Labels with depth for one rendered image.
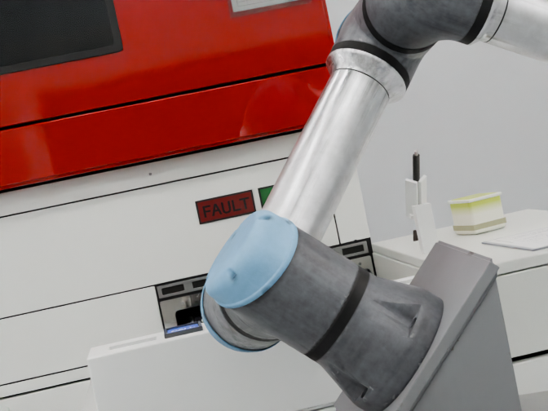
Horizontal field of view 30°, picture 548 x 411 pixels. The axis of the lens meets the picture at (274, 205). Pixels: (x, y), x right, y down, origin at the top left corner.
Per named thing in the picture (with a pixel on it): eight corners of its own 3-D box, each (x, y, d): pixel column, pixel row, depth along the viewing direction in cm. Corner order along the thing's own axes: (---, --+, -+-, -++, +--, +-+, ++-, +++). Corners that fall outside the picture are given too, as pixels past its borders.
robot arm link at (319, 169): (199, 310, 116) (386, -50, 135) (178, 329, 130) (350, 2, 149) (291, 360, 117) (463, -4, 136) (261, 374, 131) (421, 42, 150)
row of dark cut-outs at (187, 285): (159, 298, 207) (156, 286, 206) (368, 252, 211) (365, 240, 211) (159, 298, 206) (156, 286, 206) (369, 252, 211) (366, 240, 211)
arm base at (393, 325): (451, 321, 105) (371, 271, 105) (370, 436, 108) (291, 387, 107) (435, 282, 120) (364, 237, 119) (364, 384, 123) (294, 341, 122)
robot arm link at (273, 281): (320, 348, 106) (209, 279, 105) (287, 364, 118) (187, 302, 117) (372, 253, 110) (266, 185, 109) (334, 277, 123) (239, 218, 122)
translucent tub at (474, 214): (453, 235, 194) (446, 201, 194) (486, 227, 197) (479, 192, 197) (475, 236, 187) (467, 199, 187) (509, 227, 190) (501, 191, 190)
